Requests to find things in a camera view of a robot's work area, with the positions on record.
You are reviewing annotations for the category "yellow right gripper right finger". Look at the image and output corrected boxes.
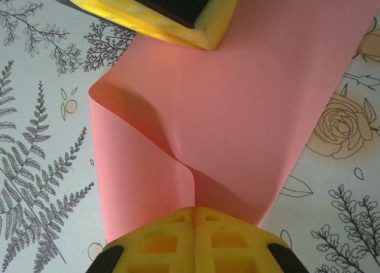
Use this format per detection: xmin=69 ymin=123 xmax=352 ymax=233
xmin=194 ymin=206 xmax=295 ymax=273

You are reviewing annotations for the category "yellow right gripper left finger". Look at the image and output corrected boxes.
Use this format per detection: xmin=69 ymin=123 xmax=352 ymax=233
xmin=88 ymin=206 xmax=196 ymax=273

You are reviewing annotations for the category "pink cloth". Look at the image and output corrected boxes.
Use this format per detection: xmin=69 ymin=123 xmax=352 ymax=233
xmin=88 ymin=0 xmax=376 ymax=245

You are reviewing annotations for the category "floral tablecloth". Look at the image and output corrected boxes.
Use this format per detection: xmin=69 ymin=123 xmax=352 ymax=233
xmin=0 ymin=0 xmax=380 ymax=273

